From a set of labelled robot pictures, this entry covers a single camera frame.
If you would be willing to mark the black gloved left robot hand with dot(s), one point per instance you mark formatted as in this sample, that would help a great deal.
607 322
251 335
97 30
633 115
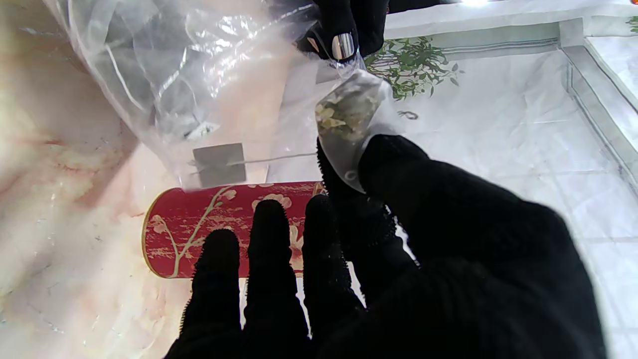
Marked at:
349 20

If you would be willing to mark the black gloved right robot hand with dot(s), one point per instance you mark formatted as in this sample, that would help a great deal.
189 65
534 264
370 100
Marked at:
473 279

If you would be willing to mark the mesh tea bag with tag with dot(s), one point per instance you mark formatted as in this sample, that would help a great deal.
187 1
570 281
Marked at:
349 114

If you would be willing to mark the clear plastic bag of teabags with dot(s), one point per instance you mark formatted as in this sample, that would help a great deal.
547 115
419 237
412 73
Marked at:
174 75

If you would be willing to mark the red floral tea canister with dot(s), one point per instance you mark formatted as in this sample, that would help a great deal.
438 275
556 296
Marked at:
199 214

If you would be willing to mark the green leafy plant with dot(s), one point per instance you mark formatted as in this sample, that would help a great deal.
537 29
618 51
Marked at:
413 65

